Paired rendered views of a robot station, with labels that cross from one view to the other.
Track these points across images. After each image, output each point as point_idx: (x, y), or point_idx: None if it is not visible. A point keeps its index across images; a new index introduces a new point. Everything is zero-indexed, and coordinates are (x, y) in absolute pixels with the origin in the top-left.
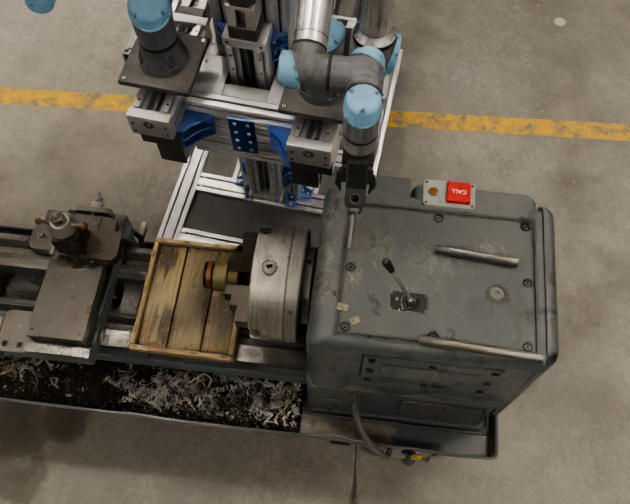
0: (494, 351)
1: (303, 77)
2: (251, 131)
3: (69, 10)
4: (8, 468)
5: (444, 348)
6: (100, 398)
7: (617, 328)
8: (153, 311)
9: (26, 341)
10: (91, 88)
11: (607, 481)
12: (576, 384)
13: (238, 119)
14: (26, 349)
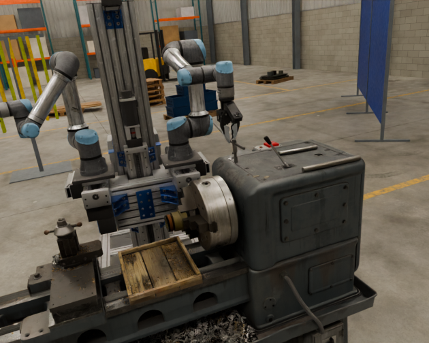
0: (338, 160)
1: (192, 73)
2: (150, 197)
3: None
4: None
5: (316, 168)
6: None
7: (369, 275)
8: (135, 280)
9: (46, 326)
10: None
11: None
12: (376, 304)
13: (141, 190)
14: (50, 324)
